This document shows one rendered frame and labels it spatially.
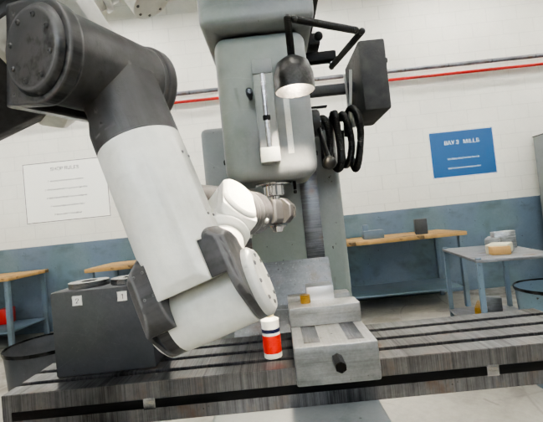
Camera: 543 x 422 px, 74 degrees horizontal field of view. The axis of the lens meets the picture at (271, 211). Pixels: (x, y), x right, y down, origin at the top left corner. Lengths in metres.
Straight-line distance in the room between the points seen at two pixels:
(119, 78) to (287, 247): 0.91
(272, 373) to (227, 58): 0.66
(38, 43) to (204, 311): 0.29
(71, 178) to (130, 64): 5.44
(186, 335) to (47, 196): 5.65
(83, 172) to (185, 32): 2.47
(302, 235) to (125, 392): 0.69
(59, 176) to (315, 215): 5.02
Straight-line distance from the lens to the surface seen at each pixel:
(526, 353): 0.93
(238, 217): 0.55
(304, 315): 0.79
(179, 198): 0.36
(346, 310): 0.80
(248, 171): 0.77
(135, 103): 0.40
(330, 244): 1.23
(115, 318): 0.90
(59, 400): 0.93
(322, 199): 1.23
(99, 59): 0.40
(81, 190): 5.76
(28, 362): 2.51
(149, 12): 0.67
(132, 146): 0.38
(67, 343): 0.96
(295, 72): 0.65
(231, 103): 0.80
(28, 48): 0.42
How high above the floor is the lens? 1.22
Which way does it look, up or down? 2 degrees up
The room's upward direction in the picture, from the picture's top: 6 degrees counter-clockwise
